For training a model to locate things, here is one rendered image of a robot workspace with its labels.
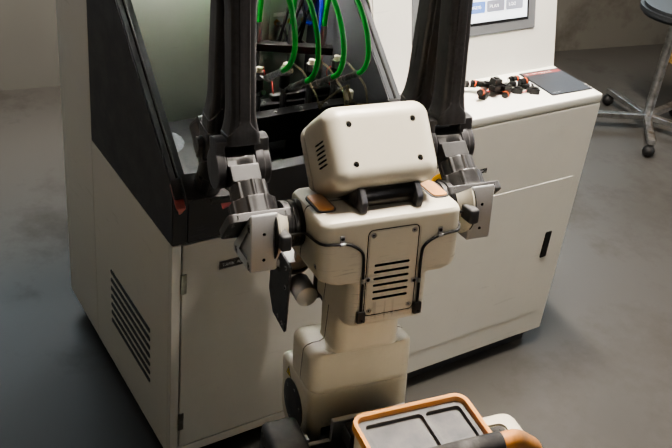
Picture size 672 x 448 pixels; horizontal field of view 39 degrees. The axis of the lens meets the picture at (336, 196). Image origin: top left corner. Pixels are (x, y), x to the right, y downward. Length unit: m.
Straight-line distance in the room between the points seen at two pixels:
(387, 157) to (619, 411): 1.85
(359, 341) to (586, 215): 2.58
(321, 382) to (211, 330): 0.70
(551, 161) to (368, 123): 1.38
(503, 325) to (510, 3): 1.08
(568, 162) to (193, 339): 1.29
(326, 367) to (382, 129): 0.50
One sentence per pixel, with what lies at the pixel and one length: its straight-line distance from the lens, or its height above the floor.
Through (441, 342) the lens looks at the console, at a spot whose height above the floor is 0.16.
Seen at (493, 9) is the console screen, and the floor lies 1.18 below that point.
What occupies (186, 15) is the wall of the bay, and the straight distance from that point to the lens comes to 2.66.
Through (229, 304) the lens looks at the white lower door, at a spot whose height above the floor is 0.56.
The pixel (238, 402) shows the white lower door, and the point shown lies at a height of 0.20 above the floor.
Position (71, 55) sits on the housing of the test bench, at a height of 0.99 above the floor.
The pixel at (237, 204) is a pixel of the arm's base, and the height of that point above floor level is 1.22.
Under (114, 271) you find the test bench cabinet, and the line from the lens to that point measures 2.81.
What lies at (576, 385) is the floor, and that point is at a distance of 3.34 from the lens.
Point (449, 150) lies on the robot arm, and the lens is 1.85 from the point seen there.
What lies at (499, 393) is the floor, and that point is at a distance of 3.21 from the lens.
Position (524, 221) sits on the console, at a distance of 3.01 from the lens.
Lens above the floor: 2.10
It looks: 31 degrees down
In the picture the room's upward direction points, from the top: 7 degrees clockwise
